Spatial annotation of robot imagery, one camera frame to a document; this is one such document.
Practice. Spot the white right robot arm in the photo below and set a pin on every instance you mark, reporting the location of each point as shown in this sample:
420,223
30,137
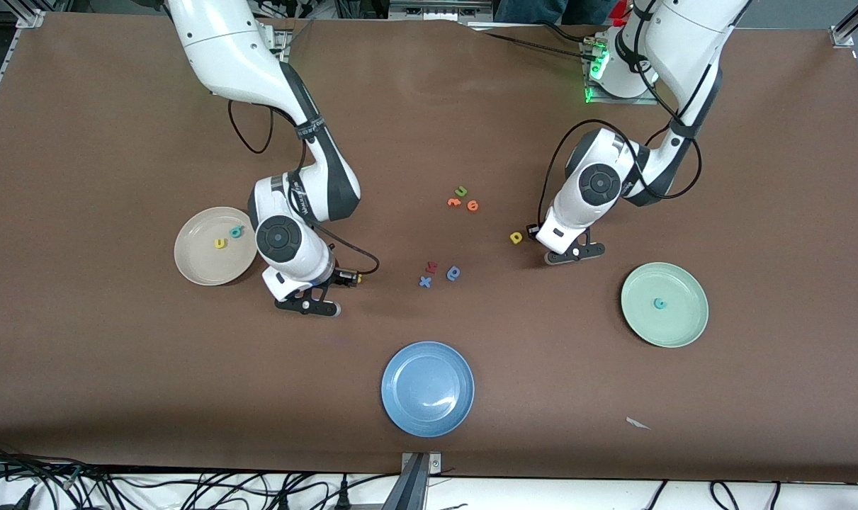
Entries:
244,64

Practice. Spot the blue foam letter a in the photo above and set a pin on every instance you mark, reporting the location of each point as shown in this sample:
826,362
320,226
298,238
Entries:
450,275

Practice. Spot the black power plug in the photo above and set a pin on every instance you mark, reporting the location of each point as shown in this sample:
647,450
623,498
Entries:
283,501
343,496

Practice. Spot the green plate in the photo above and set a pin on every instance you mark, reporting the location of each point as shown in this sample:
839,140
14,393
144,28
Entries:
676,319

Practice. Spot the person in blue jeans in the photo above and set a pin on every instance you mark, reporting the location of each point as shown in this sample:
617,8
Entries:
552,8

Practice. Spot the aluminium corner profile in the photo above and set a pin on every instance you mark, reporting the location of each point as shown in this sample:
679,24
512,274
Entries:
845,32

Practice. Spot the brown beige plate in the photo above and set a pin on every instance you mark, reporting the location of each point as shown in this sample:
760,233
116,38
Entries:
205,265

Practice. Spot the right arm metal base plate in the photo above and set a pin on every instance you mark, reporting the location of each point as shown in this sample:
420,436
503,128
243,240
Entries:
281,39

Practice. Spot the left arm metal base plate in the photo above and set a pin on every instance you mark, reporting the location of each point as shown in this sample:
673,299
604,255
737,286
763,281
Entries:
595,95

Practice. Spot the aluminium profile bracket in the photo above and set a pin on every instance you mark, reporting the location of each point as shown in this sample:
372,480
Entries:
414,489

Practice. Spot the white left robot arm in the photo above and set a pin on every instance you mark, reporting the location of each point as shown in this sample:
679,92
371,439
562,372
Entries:
691,42

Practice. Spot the blue plate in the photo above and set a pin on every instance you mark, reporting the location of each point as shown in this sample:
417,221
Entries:
427,388

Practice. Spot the white paper scrap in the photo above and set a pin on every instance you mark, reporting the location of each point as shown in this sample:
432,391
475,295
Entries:
638,423

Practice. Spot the aluminium table edge rail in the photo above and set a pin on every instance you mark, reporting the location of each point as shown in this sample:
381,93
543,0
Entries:
3,71

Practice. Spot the aluminium corner bracket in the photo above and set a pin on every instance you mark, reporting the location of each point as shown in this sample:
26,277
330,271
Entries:
30,19

